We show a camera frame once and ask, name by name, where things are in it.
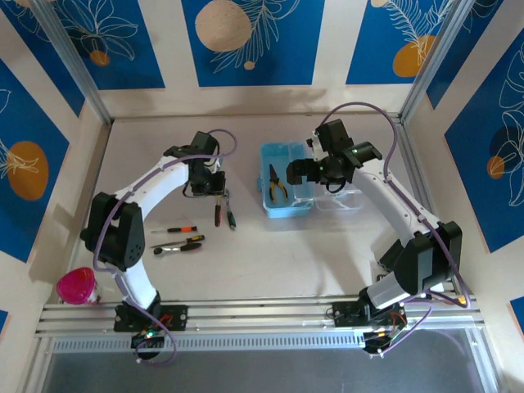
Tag small orange black screwdriver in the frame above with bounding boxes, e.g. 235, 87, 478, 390
150, 225, 198, 235

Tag yellow black handled pliers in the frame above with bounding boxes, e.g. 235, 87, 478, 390
268, 163, 290, 204

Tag blue tool box clear lid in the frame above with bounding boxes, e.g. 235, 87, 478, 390
255, 141, 365, 220

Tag black controller board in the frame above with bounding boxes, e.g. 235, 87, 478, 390
363, 326, 404, 359
130, 327, 167, 350

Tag pink plastic cup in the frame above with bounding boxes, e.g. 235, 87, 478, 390
56, 266, 102, 307

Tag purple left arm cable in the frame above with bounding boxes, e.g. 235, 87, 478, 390
93, 129, 239, 366

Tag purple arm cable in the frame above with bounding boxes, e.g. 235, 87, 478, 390
93, 129, 239, 366
321, 101, 472, 361

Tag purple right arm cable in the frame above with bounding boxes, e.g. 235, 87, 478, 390
321, 101, 472, 361

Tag aluminium side rail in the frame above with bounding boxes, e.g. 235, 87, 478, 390
391, 113, 458, 294

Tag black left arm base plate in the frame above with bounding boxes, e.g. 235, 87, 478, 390
113, 305, 190, 333

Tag aluminium front rail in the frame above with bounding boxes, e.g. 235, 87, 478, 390
34, 295, 487, 339

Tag aluminium corner post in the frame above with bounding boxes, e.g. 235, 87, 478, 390
28, 0, 114, 126
398, 0, 472, 124

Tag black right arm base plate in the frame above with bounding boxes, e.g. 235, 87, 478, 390
332, 300, 409, 329

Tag grey slotted cable duct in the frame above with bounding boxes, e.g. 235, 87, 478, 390
51, 331, 368, 354

